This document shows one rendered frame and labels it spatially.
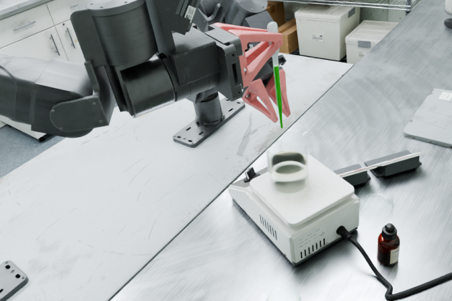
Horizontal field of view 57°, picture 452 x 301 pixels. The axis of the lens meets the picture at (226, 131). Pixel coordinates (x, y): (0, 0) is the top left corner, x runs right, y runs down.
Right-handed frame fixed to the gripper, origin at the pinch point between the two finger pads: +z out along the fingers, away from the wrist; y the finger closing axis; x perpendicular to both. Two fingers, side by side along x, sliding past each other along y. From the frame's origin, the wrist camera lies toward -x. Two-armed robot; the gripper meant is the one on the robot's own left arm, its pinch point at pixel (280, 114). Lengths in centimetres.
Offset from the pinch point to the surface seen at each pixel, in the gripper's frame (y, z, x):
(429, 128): 29.2, 14.1, 4.3
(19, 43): -36, -150, 172
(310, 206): -7.4, 16.0, -7.3
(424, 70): 50, 1, 17
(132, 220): -29.0, 2.9, 15.0
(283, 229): -11.9, 17.0, -5.2
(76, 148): -33, -22, 36
